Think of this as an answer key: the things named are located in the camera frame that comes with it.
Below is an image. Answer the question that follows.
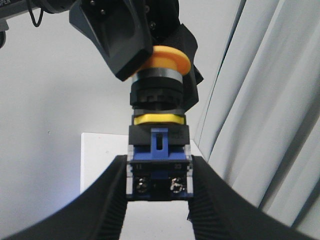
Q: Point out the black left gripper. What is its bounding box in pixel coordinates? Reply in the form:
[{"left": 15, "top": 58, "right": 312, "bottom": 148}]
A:
[{"left": 69, "top": 0, "right": 204, "bottom": 111}]

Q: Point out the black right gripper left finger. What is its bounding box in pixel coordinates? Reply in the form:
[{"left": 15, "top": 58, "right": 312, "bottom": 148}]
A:
[{"left": 8, "top": 155, "right": 128, "bottom": 240}]

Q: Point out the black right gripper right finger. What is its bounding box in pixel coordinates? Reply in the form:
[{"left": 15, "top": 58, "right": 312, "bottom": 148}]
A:
[{"left": 188, "top": 156, "right": 310, "bottom": 240}]

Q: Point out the yellow push button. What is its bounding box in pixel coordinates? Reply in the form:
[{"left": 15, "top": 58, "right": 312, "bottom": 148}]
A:
[{"left": 126, "top": 45, "right": 194, "bottom": 201}]

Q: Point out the grey pleated curtain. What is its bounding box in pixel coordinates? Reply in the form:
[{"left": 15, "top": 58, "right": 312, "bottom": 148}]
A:
[{"left": 196, "top": 0, "right": 320, "bottom": 239}]

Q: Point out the black left camera cable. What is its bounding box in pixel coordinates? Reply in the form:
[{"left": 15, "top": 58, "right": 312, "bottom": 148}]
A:
[{"left": 27, "top": 0, "right": 45, "bottom": 28}]

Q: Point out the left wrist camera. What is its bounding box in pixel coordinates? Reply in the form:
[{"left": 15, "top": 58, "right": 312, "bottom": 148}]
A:
[{"left": 0, "top": 0, "right": 28, "bottom": 32}]

